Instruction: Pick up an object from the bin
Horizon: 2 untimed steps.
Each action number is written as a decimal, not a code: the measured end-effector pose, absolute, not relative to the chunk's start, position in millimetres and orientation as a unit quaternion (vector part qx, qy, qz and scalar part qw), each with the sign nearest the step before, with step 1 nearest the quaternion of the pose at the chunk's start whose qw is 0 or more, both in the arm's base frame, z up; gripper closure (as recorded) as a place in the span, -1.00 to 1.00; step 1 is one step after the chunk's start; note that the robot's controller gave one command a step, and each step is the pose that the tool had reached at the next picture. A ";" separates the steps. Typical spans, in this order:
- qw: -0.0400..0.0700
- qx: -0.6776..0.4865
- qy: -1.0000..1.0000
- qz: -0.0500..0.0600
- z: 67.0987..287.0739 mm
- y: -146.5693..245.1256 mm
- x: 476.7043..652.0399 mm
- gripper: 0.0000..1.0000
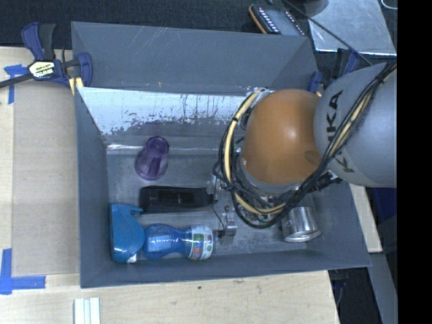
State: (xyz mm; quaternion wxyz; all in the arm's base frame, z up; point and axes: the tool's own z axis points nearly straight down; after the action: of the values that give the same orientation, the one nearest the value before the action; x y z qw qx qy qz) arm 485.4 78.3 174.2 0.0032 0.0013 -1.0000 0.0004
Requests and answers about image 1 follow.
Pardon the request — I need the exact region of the blue spray bottle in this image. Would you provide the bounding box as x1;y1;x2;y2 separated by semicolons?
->
108;202;215;265

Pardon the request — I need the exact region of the silver metal cylinder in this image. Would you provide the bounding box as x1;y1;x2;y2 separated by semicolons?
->
281;205;323;244

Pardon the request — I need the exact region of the purple plastic cup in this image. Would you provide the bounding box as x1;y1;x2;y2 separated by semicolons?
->
134;136;170;182

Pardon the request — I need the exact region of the grey metal bin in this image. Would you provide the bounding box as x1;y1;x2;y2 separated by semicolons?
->
70;20;373;289

